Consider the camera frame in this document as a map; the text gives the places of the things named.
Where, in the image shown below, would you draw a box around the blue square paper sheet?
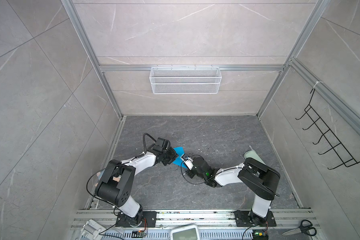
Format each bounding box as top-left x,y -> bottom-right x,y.
173,147 -> 187,169

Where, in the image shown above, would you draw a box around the small orange circuit board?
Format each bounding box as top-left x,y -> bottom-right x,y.
132,230 -> 148,238

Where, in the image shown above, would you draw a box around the white clamp device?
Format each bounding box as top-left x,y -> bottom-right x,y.
78,220 -> 106,240

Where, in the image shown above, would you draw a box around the small green circuit board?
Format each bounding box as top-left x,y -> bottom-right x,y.
252,230 -> 269,240

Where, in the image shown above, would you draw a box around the black wire hook rack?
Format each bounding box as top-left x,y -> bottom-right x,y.
295,89 -> 360,170

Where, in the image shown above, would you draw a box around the white display device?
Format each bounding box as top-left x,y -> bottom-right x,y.
170,224 -> 201,240

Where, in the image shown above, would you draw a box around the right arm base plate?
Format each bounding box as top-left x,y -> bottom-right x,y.
233,210 -> 277,227

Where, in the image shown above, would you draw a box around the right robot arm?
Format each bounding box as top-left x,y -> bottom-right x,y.
181,155 -> 281,224

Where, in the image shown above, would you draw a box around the white wire mesh basket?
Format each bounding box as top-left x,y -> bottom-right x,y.
150,67 -> 222,95

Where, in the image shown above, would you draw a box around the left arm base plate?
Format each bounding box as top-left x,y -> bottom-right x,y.
116,211 -> 157,228

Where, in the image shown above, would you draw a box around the black handled scissors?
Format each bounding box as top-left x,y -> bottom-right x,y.
282,220 -> 317,237

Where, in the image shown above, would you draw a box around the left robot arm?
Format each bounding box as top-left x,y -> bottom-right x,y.
95,138 -> 178,218

